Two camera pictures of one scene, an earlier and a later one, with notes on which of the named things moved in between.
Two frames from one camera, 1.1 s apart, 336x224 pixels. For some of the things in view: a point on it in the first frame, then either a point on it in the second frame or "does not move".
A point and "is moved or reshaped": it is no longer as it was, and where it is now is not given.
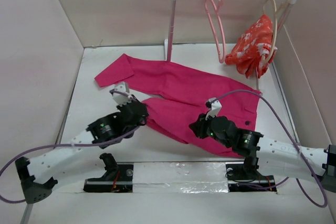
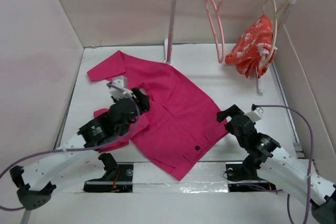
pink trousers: (197, 108) is moved or reshaped
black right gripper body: (205, 129) → (229, 128)
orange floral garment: (255, 50) does not move
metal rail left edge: (27, 213) does not move
